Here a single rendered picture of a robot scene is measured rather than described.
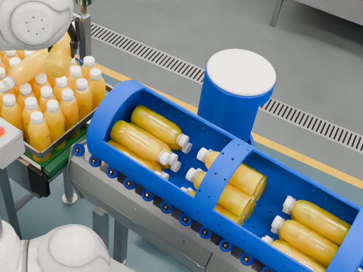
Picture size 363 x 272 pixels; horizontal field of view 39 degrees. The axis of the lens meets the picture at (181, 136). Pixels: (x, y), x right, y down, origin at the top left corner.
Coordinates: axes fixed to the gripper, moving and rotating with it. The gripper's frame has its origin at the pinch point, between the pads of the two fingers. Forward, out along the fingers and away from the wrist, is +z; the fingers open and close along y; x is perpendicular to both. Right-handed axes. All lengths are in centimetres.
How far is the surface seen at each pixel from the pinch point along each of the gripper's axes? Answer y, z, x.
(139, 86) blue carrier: -26.0, 7.7, 2.0
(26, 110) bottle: 9.6, 22.9, 11.8
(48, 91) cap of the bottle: 4.9, 20.8, 3.3
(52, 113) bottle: 1.0, 22.5, 10.5
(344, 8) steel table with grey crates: -133, 129, -214
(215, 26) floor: -42, 159, -196
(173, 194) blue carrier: -45, 14, 33
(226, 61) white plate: -52, 31, -40
